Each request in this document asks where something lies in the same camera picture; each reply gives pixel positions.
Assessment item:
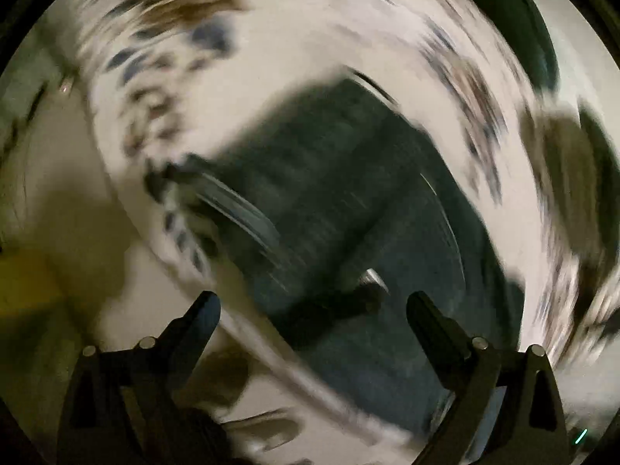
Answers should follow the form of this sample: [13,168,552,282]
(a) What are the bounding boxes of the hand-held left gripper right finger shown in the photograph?
[406,291,572,465]

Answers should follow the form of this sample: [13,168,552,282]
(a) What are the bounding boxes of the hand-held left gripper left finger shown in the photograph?
[57,291,222,465]

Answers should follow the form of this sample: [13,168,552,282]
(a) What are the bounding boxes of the dark grey pants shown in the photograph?
[145,77,526,439]

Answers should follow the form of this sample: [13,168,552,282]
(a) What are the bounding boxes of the white printed blanket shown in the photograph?
[77,0,620,465]

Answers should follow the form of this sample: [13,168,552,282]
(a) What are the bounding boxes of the dark cloth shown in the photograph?
[436,0,563,93]

